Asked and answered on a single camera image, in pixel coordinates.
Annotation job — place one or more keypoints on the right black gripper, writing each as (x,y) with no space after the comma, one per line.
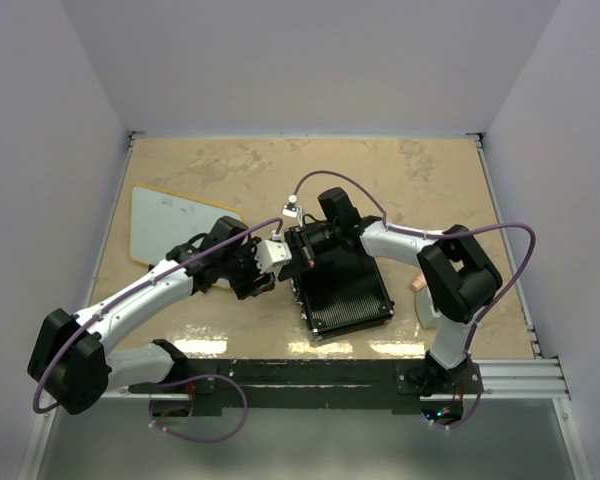
(303,253)

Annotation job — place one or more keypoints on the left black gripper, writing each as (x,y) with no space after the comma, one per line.
(243,288)

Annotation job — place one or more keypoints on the yellow framed whiteboard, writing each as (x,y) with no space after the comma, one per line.
(161,220)

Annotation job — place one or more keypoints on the red whiteboard eraser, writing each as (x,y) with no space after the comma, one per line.
(263,289)

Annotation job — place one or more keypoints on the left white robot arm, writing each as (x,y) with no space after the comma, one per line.
(75,360)

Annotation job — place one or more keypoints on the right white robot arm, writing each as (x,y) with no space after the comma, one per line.
(461,280)

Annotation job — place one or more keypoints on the black hard case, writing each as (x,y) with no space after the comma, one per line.
(342,294)

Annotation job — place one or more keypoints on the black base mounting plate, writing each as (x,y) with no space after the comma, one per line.
(400,386)

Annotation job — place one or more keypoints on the pink cylindrical tube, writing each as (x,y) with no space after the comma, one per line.
(419,283)

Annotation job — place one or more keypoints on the grey white tape dispenser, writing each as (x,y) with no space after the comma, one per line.
(427,315)

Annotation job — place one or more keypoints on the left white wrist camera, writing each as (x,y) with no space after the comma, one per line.
(271,255)

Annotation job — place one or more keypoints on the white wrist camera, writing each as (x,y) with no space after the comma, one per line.
(271,255)
(293,210)

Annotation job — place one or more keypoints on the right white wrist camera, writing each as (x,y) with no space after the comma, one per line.
(293,210)

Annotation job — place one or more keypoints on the aluminium front rail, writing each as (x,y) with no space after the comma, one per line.
(515,377)

